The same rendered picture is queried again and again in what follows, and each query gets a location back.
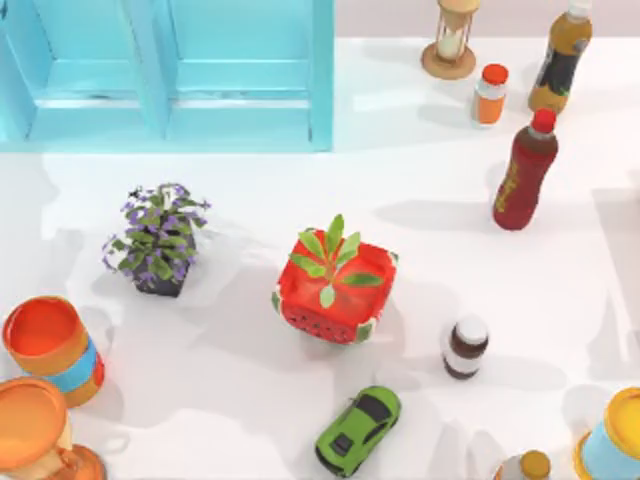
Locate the green toy car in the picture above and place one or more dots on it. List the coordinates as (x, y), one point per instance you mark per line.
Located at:
(360, 430)

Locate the orange cup blue band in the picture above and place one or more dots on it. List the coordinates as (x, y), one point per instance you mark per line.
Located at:
(52, 347)

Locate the small orange bottle red cap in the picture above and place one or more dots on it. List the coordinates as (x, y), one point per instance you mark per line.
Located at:
(490, 97)

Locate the light blue rack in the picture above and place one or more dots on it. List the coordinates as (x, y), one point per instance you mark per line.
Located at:
(240, 75)

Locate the orange hourglass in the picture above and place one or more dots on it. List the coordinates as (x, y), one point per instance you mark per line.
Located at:
(35, 435)

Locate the red watermelon plant pot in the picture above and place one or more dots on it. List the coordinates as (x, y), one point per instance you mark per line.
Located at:
(335, 295)

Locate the dark red bottle red cap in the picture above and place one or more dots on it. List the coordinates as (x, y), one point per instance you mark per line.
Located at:
(525, 175)

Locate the purple flower plant dark pot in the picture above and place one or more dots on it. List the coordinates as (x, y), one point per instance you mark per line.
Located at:
(157, 240)

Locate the yellow cup blue band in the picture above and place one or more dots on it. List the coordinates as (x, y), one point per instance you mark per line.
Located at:
(610, 440)

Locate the white bottle yellow cap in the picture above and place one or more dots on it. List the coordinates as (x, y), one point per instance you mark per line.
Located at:
(530, 466)

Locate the wooden hourglass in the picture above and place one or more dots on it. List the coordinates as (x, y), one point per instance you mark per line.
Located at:
(449, 52)

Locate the small brown bottle white cap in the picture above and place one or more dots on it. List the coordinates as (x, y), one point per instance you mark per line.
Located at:
(465, 347)

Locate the tall amber bottle white cap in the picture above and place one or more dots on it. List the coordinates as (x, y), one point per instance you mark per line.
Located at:
(559, 60)

